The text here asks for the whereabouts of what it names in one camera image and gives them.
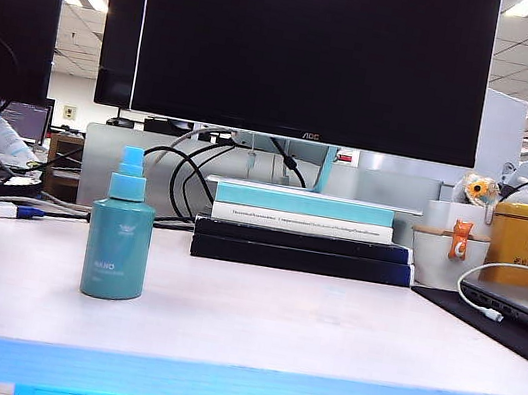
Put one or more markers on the teal spray bottle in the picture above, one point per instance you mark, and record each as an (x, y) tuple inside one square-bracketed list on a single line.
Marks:
[(116, 244)]

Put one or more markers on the white book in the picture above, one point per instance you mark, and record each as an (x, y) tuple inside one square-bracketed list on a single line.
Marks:
[(251, 214)]

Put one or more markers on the teal hardcover book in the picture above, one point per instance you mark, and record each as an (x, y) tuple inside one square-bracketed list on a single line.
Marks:
[(303, 206)]

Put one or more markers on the black AOC monitor with stand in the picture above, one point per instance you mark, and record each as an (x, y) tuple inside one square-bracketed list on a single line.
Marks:
[(314, 49)]

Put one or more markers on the white mug with fox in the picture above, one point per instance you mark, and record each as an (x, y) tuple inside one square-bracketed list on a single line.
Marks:
[(428, 263)]

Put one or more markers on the white desk organizer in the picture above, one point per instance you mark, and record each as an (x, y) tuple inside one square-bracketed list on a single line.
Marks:
[(443, 215)]

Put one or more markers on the orange cat figurine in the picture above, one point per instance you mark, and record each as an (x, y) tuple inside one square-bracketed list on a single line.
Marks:
[(459, 240)]

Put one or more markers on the brown wooden cabinet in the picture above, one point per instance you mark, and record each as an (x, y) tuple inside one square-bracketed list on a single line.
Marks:
[(60, 158)]

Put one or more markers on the sunflower plush toy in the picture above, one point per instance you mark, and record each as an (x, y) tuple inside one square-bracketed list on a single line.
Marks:
[(480, 190)]

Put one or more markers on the narrow black monitor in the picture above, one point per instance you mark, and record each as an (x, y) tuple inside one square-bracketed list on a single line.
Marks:
[(122, 32)]

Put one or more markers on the white partition board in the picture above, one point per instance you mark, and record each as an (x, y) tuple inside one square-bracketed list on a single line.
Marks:
[(502, 136)]

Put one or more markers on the yellow tin box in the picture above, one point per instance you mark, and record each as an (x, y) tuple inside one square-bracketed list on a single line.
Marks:
[(524, 246)]

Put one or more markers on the white squeeze tube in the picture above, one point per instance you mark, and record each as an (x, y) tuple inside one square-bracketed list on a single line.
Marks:
[(5, 139)]

